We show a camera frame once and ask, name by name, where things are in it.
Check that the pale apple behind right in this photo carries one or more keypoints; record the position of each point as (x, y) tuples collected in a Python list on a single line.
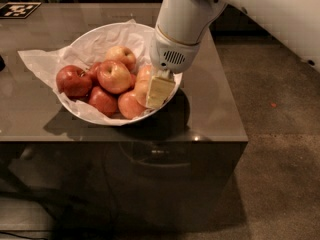
[(144, 73)]

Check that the dark red apple left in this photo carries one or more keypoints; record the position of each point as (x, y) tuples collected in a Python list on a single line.
[(73, 81)]

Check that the white crumpled paper liner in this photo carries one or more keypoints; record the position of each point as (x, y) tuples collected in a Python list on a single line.
[(43, 64)]

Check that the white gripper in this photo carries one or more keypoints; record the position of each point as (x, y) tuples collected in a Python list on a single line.
[(168, 54)]

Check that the orange red apple bottom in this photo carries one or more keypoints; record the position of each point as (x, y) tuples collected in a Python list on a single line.
[(129, 106)]

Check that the pale yellow apple top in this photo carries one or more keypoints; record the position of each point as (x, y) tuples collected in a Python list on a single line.
[(122, 54)]

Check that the red yellow apple centre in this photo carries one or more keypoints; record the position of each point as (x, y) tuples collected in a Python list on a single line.
[(114, 76)]

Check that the black white marker tag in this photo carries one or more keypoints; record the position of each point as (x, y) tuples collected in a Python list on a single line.
[(18, 10)]

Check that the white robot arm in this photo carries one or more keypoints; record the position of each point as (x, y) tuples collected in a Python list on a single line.
[(181, 25)]

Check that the small red apple hidden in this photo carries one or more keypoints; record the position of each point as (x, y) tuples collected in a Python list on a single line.
[(92, 72)]

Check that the large yellow red apple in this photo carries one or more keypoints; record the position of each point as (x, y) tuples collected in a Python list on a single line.
[(141, 90)]

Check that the red apple bottom left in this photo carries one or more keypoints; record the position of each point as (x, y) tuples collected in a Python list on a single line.
[(103, 101)]

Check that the dark object at table edge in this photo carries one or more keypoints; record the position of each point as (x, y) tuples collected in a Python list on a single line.
[(2, 64)]

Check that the white bowl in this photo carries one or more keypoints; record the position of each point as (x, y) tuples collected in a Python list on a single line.
[(92, 47)]

